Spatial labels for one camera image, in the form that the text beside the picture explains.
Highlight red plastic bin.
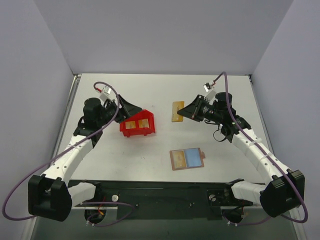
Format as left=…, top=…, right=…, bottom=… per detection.
left=119, top=109, right=156, bottom=138

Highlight gold card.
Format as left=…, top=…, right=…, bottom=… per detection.
left=125, top=121, right=136, bottom=130
left=138, top=118, right=149, bottom=128
left=172, top=150, right=187, bottom=169

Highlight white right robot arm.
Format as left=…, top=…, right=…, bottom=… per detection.
left=177, top=92, right=305, bottom=218

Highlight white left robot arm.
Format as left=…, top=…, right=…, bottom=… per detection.
left=28, top=96, right=142, bottom=222

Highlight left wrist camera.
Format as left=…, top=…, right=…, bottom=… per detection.
left=96, top=86, right=111, bottom=101

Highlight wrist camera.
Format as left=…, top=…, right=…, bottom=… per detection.
left=203, top=82, right=217, bottom=103
left=96, top=86, right=111, bottom=101

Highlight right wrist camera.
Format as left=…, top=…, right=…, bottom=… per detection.
left=203, top=82, right=217, bottom=103

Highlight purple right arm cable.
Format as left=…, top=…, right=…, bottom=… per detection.
left=212, top=71, right=309, bottom=227

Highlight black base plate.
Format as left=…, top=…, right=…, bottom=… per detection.
left=72, top=179, right=253, bottom=221

